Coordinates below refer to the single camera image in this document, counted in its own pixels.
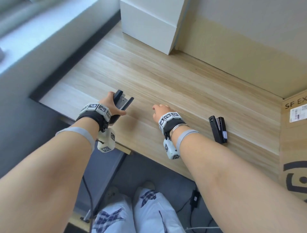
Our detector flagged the grey right forearm strap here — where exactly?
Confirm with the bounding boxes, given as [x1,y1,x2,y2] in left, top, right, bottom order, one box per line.
[176,129,200,148]

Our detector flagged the person's right leg plaid trousers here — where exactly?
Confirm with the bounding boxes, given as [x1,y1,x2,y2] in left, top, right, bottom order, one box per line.
[133,187,185,233]

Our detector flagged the person's right forearm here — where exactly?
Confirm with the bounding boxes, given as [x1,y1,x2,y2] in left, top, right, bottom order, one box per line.
[171,125,307,233]

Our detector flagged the black adapter cable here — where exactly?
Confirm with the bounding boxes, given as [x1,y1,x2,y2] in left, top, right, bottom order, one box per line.
[176,201,217,233]

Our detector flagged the person's left hand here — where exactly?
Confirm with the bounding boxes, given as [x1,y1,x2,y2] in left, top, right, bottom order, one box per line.
[98,91,127,116]

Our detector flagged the person's right beige shoe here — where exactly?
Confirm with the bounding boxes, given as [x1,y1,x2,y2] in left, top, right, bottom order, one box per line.
[141,181,155,192]

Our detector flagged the white wrist camera block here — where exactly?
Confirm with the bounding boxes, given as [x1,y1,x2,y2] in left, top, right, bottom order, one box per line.
[97,128,116,153]
[163,138,180,160]

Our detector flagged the brown cardboard box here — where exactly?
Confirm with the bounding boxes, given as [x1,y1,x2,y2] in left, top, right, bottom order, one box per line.
[279,89,307,203]

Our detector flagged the black right wrist marker band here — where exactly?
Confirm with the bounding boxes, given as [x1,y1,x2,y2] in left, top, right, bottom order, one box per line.
[158,112,188,140]

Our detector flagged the black left wrist marker band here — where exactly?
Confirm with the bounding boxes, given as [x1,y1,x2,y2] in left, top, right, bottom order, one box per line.
[75,103,112,133]

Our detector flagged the dark grey table leg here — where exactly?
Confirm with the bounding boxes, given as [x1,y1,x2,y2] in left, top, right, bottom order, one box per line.
[71,151,128,225]

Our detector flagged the grey left forearm strap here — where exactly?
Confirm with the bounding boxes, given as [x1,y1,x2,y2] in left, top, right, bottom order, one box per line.
[55,127,96,153]

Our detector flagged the person's beige shoe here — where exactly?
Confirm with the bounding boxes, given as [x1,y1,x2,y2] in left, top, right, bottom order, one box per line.
[141,181,155,192]
[105,186,123,200]

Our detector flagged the person's right hand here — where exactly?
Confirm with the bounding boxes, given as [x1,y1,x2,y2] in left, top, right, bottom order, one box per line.
[152,104,171,121]

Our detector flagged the black power adapter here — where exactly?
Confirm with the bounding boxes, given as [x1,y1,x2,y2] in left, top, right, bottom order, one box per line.
[189,190,201,208]

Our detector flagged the person's left leg plaid trousers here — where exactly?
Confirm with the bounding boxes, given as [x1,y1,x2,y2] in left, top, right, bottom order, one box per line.
[92,194,134,233]

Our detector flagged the white right wrist camera block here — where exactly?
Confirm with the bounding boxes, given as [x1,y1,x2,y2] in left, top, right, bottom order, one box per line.
[163,138,180,160]

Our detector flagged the white floor cable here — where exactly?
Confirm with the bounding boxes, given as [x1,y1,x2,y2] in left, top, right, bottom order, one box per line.
[184,226,219,233]

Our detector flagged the grey forearm strap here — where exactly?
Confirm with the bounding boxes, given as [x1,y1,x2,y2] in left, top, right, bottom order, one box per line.
[176,129,200,148]
[55,127,96,153]

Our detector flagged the person's left forearm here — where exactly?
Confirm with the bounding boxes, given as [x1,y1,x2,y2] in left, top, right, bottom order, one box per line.
[0,117,101,233]

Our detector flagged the silver bracelet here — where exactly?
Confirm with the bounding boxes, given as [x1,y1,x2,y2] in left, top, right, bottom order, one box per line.
[171,123,188,133]

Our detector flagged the black wrist marker band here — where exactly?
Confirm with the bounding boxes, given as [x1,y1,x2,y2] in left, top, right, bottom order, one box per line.
[75,103,112,133]
[158,112,188,140]

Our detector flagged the black floor cable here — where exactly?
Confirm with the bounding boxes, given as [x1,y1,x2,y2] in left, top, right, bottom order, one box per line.
[82,176,94,222]

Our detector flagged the white box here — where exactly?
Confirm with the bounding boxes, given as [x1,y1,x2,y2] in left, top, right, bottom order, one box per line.
[119,0,190,56]

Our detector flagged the black stapler with white label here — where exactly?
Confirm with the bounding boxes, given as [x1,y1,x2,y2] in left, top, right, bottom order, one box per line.
[208,116,228,145]

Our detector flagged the person's leg plaid trousers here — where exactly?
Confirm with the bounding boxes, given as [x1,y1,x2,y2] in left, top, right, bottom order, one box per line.
[133,187,185,233]
[92,194,134,233]

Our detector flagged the white left wrist camera block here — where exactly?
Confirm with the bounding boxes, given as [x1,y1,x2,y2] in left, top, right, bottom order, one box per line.
[97,128,116,153]

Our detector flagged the person's left beige shoe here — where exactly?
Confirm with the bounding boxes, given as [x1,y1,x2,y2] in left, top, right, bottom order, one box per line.
[105,186,123,200]

